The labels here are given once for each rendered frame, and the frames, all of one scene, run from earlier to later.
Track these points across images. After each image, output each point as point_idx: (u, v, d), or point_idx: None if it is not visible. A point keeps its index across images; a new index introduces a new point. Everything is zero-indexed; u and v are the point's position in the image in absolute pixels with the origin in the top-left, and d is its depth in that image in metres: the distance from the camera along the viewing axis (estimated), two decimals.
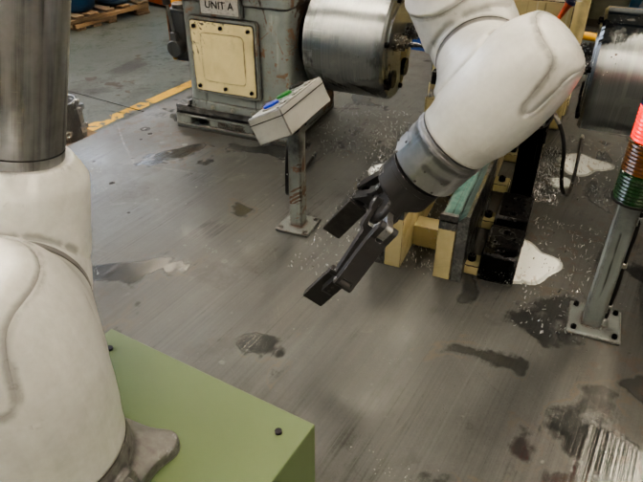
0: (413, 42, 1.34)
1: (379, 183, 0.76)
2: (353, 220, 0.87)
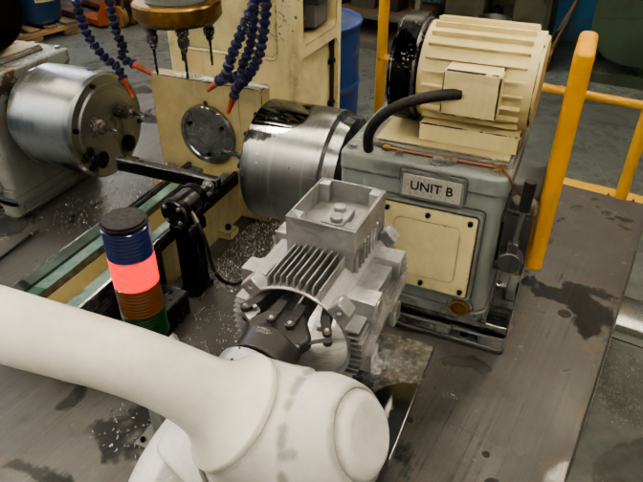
0: (109, 127, 1.36)
1: (294, 324, 0.73)
2: None
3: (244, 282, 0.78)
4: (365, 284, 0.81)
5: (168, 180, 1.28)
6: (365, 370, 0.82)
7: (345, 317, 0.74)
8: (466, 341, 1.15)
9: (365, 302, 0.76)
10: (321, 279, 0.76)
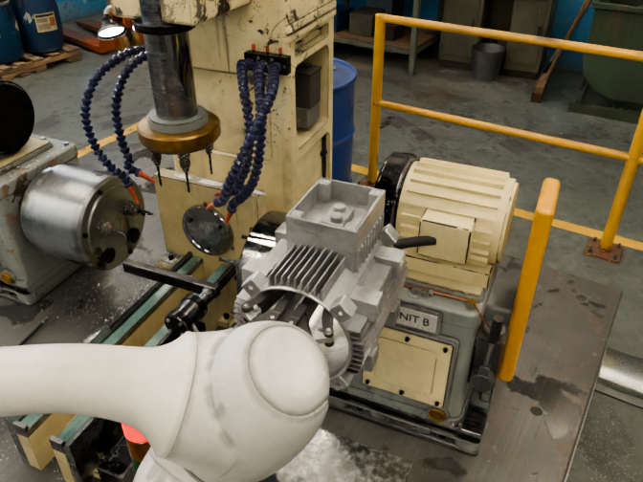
0: (116, 230, 1.47)
1: (295, 324, 0.73)
2: None
3: (245, 283, 0.78)
4: (365, 284, 0.81)
5: (171, 284, 1.39)
6: (366, 370, 0.83)
7: (346, 317, 0.74)
8: (444, 443, 1.26)
9: (365, 302, 0.76)
10: (322, 279, 0.76)
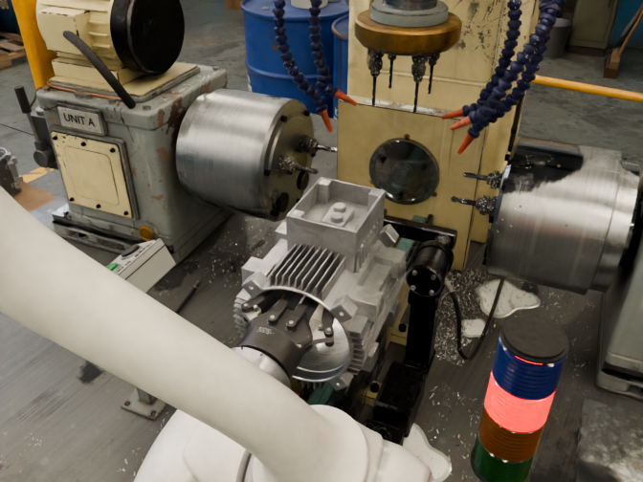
0: (301, 166, 1.16)
1: (295, 324, 0.73)
2: None
3: (245, 283, 0.78)
4: (365, 284, 0.81)
5: None
6: (365, 370, 0.83)
7: (347, 317, 0.74)
8: None
9: (366, 302, 0.76)
10: (323, 279, 0.76)
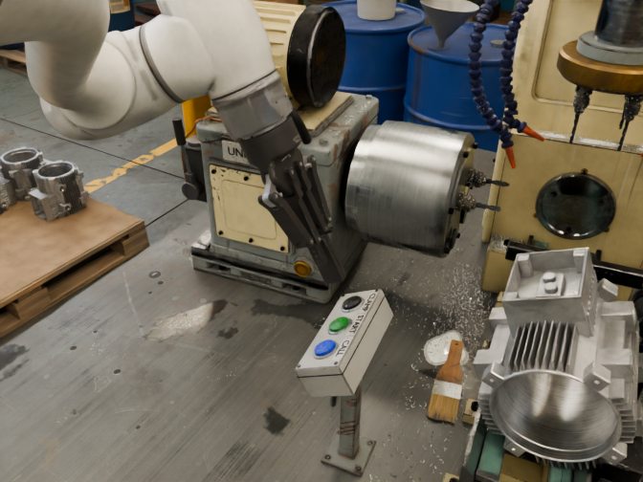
0: (481, 204, 1.11)
1: (290, 173, 0.77)
2: None
3: (485, 377, 0.78)
4: (606, 345, 0.78)
5: None
6: (638, 435, 0.77)
7: (605, 383, 0.71)
8: None
9: (617, 363, 0.73)
10: (564, 352, 0.74)
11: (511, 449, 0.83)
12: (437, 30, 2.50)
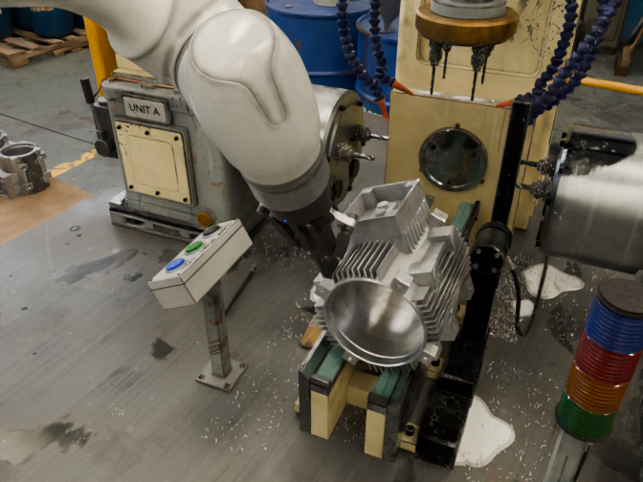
0: (358, 153, 1.21)
1: None
2: (322, 262, 0.83)
3: (316, 289, 0.88)
4: (422, 261, 0.88)
5: (500, 178, 1.02)
6: (450, 339, 0.87)
7: (406, 287, 0.81)
8: None
9: (421, 272, 0.83)
10: (377, 263, 0.84)
11: (347, 358, 0.93)
12: (382, 13, 2.60)
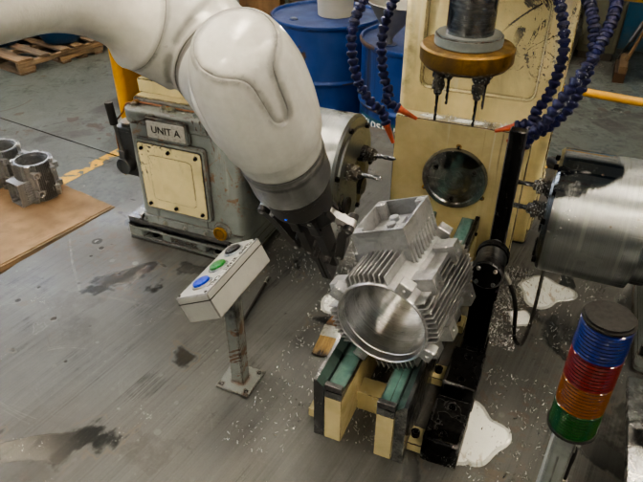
0: (366, 173, 1.29)
1: None
2: (322, 262, 0.83)
3: (330, 291, 0.99)
4: (426, 269, 0.98)
5: (499, 199, 1.11)
6: (449, 340, 0.97)
7: (409, 292, 0.91)
8: None
9: (424, 279, 0.93)
10: (385, 270, 0.95)
11: (358, 353, 1.04)
12: None
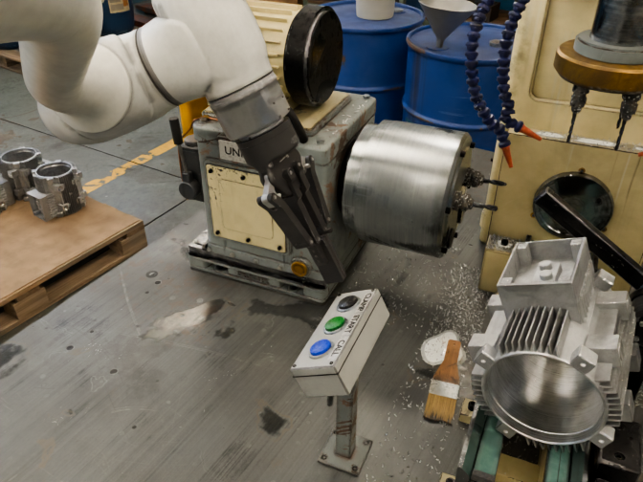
0: (478, 203, 1.11)
1: (288, 174, 0.77)
2: None
3: (476, 358, 0.81)
4: (597, 332, 0.80)
5: (598, 254, 0.98)
6: (627, 421, 0.79)
7: (590, 366, 0.73)
8: None
9: (605, 348, 0.75)
10: (553, 336, 0.76)
11: (502, 430, 0.85)
12: (436, 30, 2.50)
